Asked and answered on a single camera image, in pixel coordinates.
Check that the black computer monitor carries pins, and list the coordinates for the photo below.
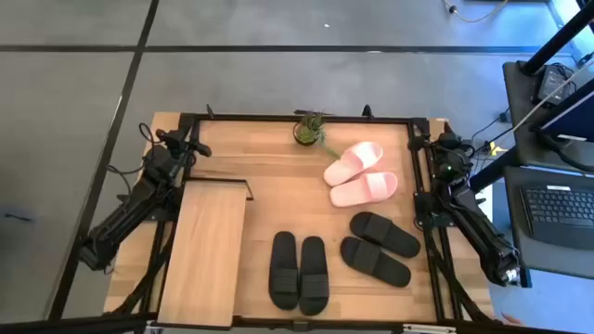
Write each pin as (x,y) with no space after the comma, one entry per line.
(575,116)

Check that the white paper sheet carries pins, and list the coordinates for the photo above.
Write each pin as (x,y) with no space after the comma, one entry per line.
(486,211)

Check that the wooden shelf with black legs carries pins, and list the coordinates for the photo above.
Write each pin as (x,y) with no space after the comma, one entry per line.
(204,255)

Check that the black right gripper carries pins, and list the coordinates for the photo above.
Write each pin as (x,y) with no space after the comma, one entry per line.
(450,160)

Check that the black power adapter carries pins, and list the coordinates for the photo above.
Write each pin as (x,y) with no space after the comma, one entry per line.
(552,81)

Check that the black side desk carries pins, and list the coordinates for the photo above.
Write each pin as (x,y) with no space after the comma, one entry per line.
(515,116)

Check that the pink slide sandal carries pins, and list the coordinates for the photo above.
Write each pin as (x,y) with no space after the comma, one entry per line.
(355,162)
(364,190)

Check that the potted succulent plant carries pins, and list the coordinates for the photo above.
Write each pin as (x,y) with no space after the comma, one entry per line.
(306,134)

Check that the black keyboard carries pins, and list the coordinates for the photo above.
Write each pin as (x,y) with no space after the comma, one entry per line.
(557,209)

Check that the black upright pole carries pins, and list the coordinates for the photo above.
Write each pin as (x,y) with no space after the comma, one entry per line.
(557,39)

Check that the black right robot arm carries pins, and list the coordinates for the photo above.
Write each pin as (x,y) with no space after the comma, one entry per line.
(482,236)

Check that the silver metal bracket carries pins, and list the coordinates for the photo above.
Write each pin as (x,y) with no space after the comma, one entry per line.
(429,328)

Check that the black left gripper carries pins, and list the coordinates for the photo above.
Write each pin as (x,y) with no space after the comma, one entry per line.
(169,158)

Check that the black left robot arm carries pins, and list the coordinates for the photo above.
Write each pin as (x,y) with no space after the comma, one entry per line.
(125,213)

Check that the black aluminium table frame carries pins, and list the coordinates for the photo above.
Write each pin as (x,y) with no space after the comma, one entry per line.
(278,118)

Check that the small black floor object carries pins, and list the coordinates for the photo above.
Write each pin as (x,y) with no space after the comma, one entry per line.
(18,216)

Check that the yellow tape piece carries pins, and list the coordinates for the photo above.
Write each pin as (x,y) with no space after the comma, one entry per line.
(495,149)

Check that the black slide sandal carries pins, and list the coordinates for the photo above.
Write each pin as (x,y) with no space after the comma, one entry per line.
(314,278)
(385,234)
(284,273)
(373,262)

